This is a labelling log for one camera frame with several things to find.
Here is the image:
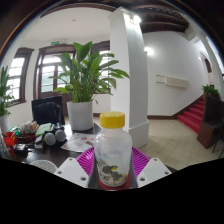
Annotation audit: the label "red box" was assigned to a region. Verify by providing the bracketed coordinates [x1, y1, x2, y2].
[2, 131, 18, 147]

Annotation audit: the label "clear bottle with yellow cap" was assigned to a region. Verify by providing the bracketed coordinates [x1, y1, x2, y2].
[93, 111, 133, 188]

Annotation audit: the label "dark wooden cabinet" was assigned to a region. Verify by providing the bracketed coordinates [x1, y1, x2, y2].
[197, 94, 224, 149]

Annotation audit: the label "dark tea tray with cups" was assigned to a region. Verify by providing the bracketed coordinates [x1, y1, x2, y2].
[17, 120, 38, 144]

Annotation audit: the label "grey round speaker pair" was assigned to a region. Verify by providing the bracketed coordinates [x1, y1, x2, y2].
[44, 123, 68, 147]

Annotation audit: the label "leafy plant in white pot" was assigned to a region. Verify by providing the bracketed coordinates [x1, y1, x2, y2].
[49, 40, 130, 132]
[0, 65, 16, 134]

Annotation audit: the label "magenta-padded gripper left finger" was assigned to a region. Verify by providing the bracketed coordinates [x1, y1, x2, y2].
[54, 147, 98, 188]

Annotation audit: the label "flat round red coaster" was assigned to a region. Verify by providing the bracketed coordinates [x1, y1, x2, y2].
[98, 179, 132, 191]

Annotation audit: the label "printed paper leaflet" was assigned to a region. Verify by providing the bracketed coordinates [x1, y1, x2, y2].
[60, 132, 98, 154]

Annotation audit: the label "wooden framed window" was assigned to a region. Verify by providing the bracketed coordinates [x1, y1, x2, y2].
[89, 40, 112, 94]
[7, 47, 35, 104]

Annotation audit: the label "green notebook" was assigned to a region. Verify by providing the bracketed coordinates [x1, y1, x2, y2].
[34, 122, 53, 138]

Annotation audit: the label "white speckled mug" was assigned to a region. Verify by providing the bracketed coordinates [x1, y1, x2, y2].
[29, 159, 58, 174]

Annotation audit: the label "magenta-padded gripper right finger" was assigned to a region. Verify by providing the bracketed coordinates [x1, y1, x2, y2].
[129, 146, 173, 188]

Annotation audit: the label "white wall radiator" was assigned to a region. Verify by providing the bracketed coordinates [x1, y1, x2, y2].
[155, 74, 190, 89]

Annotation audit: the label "round wall lamp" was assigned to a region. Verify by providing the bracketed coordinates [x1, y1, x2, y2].
[143, 46, 155, 57]

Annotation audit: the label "flat black device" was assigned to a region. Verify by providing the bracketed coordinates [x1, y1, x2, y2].
[13, 143, 29, 154]

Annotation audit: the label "black chair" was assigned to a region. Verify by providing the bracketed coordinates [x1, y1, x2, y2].
[31, 95, 66, 126]

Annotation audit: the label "wooden glazed double door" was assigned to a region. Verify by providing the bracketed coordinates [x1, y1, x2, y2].
[34, 44, 78, 101]

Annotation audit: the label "red carpeted stairs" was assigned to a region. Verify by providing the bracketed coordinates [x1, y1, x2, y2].
[177, 96, 206, 134]

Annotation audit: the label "small green plant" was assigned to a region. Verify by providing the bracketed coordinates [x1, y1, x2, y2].
[201, 84, 221, 99]

